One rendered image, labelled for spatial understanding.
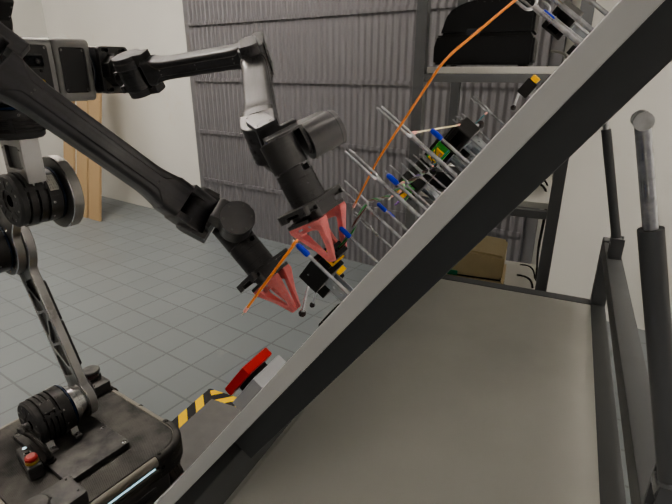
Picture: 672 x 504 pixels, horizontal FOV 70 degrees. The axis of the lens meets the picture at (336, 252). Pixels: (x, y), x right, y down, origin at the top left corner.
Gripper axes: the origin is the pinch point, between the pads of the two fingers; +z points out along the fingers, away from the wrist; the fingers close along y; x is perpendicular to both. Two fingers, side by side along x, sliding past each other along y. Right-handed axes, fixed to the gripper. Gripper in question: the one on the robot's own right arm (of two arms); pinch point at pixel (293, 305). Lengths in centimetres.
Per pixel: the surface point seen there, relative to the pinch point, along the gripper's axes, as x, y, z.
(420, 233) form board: -47, -25, 0
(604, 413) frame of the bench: -18, 30, 57
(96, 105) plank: 315, 232, -260
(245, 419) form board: -18.2, -30.5, 4.9
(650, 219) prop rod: -56, -8, 13
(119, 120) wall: 353, 271, -261
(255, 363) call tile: -18.0, -25.0, 1.2
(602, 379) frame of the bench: -15, 42, 58
